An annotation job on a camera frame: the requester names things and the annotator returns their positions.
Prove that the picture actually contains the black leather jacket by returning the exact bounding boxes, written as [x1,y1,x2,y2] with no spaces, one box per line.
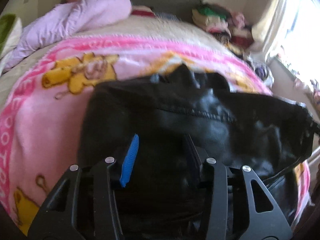
[77,63,320,228]

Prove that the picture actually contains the plastic bag of clothes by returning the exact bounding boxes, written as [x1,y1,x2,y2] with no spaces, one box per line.
[246,56,274,88]

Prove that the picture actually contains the clothes on window sill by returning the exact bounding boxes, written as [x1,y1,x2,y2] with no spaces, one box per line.
[294,78,320,112]

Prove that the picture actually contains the pile of folded clothes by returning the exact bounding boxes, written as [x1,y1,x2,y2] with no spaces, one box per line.
[191,3,254,58]

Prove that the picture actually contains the pink cartoon bear blanket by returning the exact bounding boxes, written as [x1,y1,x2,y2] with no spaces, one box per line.
[0,34,312,235]

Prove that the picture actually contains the cream window curtain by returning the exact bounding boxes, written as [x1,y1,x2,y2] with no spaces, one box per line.
[248,0,296,62]

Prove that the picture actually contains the cream fleece bed sheet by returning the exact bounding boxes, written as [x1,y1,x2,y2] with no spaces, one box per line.
[0,15,221,111]

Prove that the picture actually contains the green and cream blanket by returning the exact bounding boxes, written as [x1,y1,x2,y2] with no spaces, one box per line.
[0,14,23,59]

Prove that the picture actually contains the red and white pillow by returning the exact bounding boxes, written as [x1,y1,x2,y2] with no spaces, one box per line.
[131,5,156,18]

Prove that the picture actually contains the lilac puffy quilt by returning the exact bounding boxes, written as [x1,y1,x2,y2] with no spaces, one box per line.
[1,0,132,73]

